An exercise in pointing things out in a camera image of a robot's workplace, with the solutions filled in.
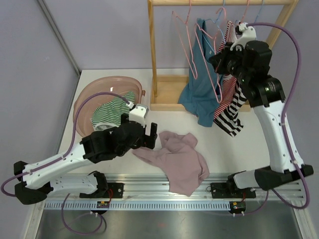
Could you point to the mauve pink tank top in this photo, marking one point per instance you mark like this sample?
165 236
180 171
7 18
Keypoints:
184 167

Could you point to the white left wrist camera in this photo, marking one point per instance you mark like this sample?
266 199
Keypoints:
138 114

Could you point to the pink plastic basin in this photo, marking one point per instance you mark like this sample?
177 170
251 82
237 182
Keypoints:
120 85

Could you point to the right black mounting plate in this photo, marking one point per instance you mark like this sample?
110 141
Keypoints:
223 190

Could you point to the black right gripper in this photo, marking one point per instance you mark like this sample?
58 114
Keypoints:
225 54

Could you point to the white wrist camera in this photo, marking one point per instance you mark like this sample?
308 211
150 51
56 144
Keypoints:
138 114
246 33

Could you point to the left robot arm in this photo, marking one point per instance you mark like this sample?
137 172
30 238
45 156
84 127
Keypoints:
51 176

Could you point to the slotted cable duct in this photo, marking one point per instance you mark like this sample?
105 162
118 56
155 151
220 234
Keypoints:
139 205

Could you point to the red striped tank top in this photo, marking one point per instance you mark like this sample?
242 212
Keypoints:
228 81

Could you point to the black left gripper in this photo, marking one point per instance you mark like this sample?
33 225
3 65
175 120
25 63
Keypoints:
148 141

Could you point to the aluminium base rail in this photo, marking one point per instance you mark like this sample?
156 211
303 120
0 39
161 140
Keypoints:
159 187

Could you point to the green striped tank top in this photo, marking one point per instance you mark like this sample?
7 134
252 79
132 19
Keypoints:
108 114

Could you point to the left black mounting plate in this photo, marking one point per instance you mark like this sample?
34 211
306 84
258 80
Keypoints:
114 189

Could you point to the wooden clothes rack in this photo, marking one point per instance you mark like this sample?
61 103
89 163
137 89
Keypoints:
166 88

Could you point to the black mounting plate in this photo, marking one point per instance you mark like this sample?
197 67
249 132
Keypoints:
223 190
114 189

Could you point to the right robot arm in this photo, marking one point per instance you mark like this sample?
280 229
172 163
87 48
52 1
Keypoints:
249 64

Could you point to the teal blue tank top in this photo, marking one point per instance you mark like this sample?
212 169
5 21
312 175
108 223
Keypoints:
202 96

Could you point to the black white striped tank top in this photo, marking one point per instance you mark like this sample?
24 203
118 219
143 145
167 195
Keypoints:
228 120

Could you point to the blue wire hanger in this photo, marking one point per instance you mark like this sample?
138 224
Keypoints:
259 12
221 18

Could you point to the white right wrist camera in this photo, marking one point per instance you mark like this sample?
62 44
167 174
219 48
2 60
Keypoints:
246 33

